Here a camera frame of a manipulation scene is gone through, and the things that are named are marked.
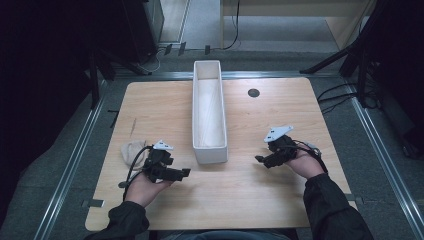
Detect beige sock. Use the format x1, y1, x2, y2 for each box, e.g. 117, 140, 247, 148
120, 139, 148, 172

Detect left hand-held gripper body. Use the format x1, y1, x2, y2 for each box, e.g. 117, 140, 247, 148
142, 139, 176, 184

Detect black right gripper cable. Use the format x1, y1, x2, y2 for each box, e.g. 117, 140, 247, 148
289, 139, 330, 175

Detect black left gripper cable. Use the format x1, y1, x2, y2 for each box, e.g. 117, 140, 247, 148
117, 145, 154, 202

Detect person's left hand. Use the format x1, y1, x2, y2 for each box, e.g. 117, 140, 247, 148
123, 171, 175, 208

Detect grey table bracket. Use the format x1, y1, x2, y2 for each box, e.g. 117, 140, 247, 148
345, 193, 365, 205

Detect black floor cables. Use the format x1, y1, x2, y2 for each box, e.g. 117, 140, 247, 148
316, 82, 381, 115

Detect white floor cable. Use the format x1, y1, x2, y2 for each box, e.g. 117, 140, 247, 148
139, 46, 168, 74

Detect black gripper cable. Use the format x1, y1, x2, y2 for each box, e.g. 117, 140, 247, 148
117, 145, 154, 202
289, 139, 330, 175

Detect light wooden furniture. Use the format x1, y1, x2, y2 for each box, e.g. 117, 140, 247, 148
219, 0, 378, 51

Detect black metal stand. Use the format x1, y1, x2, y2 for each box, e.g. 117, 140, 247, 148
87, 46, 154, 110

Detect person's right hand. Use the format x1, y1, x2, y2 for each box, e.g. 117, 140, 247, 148
285, 147, 326, 180

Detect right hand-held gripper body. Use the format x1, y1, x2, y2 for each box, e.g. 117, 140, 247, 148
263, 125, 300, 168

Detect metal floor rail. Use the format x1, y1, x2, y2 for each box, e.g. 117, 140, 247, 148
32, 79, 110, 240
113, 69, 342, 82
345, 83, 424, 240

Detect long white box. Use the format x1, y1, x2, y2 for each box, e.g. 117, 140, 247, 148
191, 59, 230, 165

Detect black tripod stand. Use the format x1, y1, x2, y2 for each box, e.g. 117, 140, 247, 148
299, 0, 388, 108

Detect black cabinet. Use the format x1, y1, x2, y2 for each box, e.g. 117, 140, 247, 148
120, 0, 165, 64

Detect black hanging cable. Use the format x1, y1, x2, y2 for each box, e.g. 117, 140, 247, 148
222, 0, 242, 52

